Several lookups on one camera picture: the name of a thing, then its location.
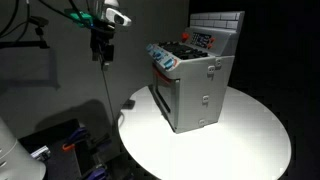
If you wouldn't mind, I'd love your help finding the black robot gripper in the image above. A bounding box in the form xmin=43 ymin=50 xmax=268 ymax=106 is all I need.
xmin=90 ymin=20 xmax=115 ymax=71

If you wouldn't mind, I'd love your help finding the large red stove knob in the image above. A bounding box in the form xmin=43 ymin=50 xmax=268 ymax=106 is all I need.
xmin=181 ymin=32 xmax=189 ymax=42

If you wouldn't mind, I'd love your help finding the purple clamp with orange tip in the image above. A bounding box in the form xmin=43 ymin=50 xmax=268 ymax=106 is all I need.
xmin=62 ymin=127 xmax=89 ymax=152

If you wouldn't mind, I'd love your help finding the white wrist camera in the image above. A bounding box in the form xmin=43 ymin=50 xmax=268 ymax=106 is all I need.
xmin=104 ymin=0 xmax=132 ymax=27

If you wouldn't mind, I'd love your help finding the camera on black stand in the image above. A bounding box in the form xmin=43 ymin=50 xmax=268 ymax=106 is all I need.
xmin=0 ymin=16 xmax=49 ymax=49

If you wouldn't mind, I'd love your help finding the round white table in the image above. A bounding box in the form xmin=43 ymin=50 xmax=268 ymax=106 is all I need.
xmin=118 ymin=87 xmax=292 ymax=180

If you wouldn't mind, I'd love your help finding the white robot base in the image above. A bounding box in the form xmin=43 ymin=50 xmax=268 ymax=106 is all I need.
xmin=0 ymin=119 xmax=46 ymax=180

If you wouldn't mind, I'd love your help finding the teal wrist connector mount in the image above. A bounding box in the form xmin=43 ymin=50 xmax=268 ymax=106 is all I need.
xmin=64 ymin=8 xmax=93 ymax=28

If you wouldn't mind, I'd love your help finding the grey toy stove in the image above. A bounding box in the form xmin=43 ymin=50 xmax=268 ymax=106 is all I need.
xmin=146 ymin=11 xmax=245 ymax=133

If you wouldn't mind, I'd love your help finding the silver metal clamp piece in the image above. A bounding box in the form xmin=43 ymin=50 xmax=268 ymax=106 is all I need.
xmin=31 ymin=146 xmax=51 ymax=161

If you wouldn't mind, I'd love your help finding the purple clamp lower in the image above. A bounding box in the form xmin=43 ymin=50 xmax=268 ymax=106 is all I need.
xmin=84 ymin=167 xmax=107 ymax=180

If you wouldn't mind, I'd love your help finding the black hanging cable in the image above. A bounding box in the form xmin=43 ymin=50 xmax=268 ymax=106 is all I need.
xmin=0 ymin=0 xmax=32 ymax=38

